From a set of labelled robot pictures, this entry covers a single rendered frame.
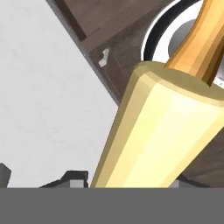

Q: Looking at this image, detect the dark grey block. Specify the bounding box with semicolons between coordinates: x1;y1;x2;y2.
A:
0;163;12;189

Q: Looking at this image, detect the cream rolling pin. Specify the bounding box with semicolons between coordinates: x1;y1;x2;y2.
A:
90;0;224;189

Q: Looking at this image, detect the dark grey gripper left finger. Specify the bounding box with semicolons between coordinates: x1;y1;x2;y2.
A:
38;170;89;189

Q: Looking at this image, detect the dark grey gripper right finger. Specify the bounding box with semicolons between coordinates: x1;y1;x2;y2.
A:
170;174;212;189

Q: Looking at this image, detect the small silver drawer handle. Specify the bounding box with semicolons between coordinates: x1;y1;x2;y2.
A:
98;47;111;68

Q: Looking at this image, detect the white and black round thing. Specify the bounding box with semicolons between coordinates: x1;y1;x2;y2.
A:
141;0;224;88

